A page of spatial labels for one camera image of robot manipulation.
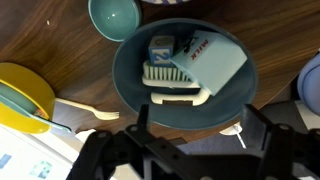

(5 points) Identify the blue number block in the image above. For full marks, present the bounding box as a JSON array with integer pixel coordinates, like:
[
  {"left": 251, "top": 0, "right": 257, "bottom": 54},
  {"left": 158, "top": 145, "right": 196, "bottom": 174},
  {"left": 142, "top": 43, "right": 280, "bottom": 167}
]
[{"left": 148, "top": 36, "right": 175, "bottom": 66}]

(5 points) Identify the cream plastic fork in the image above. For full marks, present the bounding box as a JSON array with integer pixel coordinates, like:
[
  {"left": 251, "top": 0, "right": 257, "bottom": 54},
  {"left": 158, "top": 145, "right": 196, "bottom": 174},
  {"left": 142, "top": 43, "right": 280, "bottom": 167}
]
[{"left": 56, "top": 98, "right": 120, "bottom": 121}]

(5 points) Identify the purple plant pot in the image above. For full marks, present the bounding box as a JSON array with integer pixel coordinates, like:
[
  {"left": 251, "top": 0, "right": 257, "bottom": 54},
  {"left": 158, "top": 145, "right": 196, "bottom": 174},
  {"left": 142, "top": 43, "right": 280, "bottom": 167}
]
[{"left": 297, "top": 54, "right": 320, "bottom": 115}]

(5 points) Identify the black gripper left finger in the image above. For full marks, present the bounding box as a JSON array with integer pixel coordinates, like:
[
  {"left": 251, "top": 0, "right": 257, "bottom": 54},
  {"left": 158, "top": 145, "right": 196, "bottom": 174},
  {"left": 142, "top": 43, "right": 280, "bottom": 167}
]
[{"left": 126, "top": 104, "right": 149, "bottom": 147}]

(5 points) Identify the yellow bowl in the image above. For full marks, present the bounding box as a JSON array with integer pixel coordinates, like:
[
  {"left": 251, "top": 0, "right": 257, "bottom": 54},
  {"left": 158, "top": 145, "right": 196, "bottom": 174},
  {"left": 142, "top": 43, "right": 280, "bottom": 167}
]
[{"left": 0, "top": 62, "right": 55, "bottom": 134}]

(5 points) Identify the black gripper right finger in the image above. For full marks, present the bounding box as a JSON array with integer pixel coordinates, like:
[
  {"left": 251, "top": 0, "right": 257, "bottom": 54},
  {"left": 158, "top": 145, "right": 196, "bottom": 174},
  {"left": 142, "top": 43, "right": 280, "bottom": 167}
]
[{"left": 240, "top": 104, "right": 273, "bottom": 150}]

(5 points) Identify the teal utensil in yellow bowl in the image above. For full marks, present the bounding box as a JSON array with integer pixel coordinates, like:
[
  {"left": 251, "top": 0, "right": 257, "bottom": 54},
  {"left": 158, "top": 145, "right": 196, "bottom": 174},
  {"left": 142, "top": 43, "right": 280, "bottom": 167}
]
[{"left": 0, "top": 83, "right": 72, "bottom": 134}]

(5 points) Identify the cream toy brush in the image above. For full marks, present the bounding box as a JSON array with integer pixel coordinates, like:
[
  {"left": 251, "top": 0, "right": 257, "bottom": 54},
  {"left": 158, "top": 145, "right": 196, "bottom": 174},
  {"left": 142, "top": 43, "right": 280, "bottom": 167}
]
[{"left": 142, "top": 61, "right": 211, "bottom": 106}]

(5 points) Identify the light blue milk carton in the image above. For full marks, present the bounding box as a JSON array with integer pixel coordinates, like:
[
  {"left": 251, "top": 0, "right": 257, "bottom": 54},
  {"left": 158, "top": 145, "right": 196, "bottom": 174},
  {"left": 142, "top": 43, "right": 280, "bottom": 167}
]
[{"left": 171, "top": 30, "right": 248, "bottom": 96}]

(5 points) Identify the white paper napkin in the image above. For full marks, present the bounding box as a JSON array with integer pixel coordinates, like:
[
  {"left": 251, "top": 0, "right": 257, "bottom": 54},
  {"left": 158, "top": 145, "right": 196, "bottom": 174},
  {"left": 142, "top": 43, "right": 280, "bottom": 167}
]
[{"left": 75, "top": 129, "right": 95, "bottom": 144}]

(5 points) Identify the small teal bowl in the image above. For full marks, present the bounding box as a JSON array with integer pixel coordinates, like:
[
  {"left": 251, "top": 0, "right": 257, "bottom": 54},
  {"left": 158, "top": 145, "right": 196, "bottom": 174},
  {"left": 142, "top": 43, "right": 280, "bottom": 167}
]
[{"left": 88, "top": 0, "right": 142, "bottom": 42}]

